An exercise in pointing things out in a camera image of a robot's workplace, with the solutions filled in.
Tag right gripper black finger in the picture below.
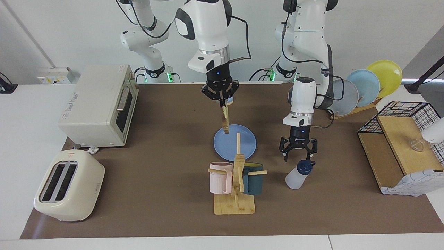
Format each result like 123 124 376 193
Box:
225 80 240 102
202 83 222 103

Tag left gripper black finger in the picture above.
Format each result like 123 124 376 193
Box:
280 137 293 162
307 139 318 161

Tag toasted bread slice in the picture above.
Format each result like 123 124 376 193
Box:
221 103 230 134

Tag white seasoning bottle navy cap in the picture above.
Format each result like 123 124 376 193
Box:
285 160 316 190

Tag wooden plate rack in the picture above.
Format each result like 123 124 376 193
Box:
330 97 384 120

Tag grey round plate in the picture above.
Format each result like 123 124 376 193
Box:
330 79 359 116

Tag light blue round plate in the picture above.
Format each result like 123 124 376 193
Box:
347 69 381 107

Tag yellow round plate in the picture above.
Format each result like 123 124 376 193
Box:
366 60 403 99

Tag teal mug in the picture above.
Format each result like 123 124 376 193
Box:
242 162 263 195

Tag brown table mat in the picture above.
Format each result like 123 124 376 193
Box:
20 83 444 239

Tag pink ribbed mug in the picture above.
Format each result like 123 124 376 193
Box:
209 162 234 195

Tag wooden mug rack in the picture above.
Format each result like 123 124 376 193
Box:
208 133 267 215

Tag wooden shelf box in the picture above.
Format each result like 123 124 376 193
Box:
358 115 444 190

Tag clear glass cup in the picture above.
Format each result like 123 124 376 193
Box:
409 138 425 152

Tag white checkered cloth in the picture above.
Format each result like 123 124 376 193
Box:
381 169 444 197

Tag white toaster oven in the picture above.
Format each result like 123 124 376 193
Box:
57 64 139 147

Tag white cylindrical object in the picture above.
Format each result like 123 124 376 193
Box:
421 117 444 144

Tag cream two-slot toaster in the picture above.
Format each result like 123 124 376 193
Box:
34 149 105 222

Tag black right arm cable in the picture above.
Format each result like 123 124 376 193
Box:
229 16 252 63

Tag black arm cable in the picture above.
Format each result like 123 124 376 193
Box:
281 21 345 129
229 16 252 63

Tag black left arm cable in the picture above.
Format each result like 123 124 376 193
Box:
281 21 345 129

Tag black wire basket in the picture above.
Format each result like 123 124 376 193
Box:
357 101 444 164

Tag white wall socket box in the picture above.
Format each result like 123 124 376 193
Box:
36 67 80 84

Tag black clamp mount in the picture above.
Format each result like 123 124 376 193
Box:
0 72 18 94

